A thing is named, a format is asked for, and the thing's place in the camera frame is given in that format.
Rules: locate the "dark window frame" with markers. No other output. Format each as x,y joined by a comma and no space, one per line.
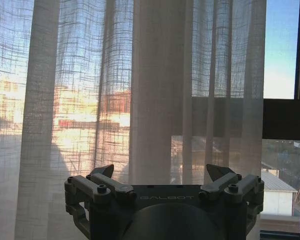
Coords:
282,117

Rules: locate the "sheer white curtain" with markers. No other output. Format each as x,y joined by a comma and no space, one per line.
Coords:
130,87

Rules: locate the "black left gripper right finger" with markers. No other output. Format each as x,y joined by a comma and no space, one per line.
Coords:
227,181

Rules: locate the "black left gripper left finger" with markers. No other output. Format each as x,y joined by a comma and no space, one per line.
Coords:
100,180

